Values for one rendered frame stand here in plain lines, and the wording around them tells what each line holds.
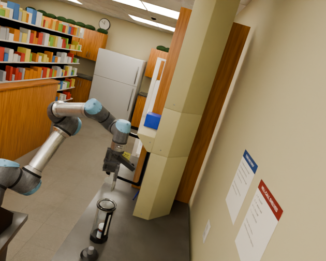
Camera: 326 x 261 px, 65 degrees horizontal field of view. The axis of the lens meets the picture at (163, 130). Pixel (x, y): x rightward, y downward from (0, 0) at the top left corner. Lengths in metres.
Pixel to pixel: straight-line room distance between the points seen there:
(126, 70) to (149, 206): 5.09
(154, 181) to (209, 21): 1.01
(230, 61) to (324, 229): 1.43
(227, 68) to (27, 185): 1.46
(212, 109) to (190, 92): 0.43
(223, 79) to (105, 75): 5.04
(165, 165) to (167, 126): 0.26
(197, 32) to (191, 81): 0.27
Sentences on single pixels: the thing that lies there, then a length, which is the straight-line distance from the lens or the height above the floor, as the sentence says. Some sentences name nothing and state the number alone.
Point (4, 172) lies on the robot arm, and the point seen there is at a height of 1.22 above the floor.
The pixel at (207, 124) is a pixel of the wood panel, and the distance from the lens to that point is 1.93.
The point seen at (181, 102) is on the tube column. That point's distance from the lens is 1.52.
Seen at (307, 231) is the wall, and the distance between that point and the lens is 0.72.
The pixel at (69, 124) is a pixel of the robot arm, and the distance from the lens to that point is 1.61.
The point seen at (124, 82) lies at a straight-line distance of 6.57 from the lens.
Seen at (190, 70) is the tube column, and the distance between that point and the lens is 1.50.
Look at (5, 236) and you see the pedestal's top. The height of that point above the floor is 0.94.
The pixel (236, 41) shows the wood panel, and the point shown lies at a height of 2.23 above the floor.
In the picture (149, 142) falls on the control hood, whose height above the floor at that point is 1.48.
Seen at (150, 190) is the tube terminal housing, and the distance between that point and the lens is 1.71.
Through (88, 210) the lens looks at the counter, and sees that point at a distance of 1.79.
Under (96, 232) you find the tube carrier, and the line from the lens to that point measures 1.53.
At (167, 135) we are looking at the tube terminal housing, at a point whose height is 1.55.
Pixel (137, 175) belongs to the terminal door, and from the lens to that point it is 2.03.
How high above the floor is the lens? 1.98
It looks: 15 degrees down
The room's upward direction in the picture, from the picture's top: 17 degrees clockwise
